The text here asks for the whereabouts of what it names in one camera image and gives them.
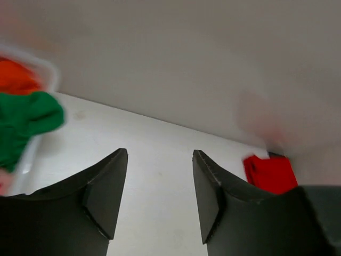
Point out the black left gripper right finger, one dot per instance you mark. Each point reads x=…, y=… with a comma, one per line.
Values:
x=237, y=218

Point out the orange t shirt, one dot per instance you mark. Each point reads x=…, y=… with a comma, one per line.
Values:
x=16, y=79

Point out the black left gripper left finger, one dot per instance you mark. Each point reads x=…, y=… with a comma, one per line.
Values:
x=75, y=216

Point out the green t shirt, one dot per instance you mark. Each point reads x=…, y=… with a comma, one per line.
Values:
x=23, y=117

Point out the folded red t shirt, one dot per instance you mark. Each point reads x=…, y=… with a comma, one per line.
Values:
x=274, y=174

